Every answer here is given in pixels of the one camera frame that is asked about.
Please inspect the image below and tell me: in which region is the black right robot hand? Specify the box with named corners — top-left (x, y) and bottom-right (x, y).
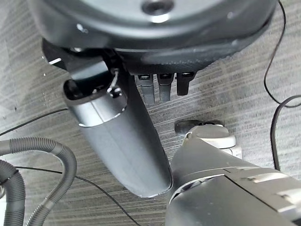
top-left (26, 0), bottom-right (278, 198)

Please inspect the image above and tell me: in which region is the silver robot leg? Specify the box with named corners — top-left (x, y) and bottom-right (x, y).
top-left (164, 124), bottom-right (301, 226)

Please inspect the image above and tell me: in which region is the thin black cable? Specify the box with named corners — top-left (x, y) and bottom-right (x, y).
top-left (263, 0), bottom-right (301, 108)
top-left (14, 166), bottom-right (142, 226)
top-left (0, 108), bottom-right (68, 137)

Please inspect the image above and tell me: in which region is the grey corrugated hose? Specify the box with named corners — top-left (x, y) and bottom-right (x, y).
top-left (0, 160), bottom-right (26, 226)
top-left (0, 137), bottom-right (78, 226)

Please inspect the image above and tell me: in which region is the thick black cable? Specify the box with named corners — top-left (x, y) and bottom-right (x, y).
top-left (270, 95), bottom-right (301, 171)

